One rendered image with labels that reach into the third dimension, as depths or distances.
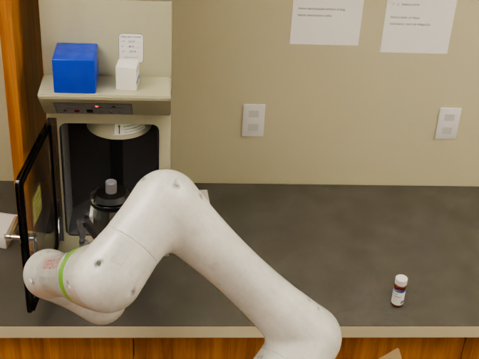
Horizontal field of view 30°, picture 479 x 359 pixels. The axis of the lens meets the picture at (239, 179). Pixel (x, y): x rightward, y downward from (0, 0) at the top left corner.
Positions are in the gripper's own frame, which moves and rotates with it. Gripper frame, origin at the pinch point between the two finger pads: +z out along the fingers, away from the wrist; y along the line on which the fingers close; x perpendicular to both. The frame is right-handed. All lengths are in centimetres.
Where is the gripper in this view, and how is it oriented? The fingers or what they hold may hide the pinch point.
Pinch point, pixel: (111, 211)
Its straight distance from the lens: 228.2
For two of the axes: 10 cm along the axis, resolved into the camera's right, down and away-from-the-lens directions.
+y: -10.0, -0.2, -0.8
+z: -0.6, -5.3, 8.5
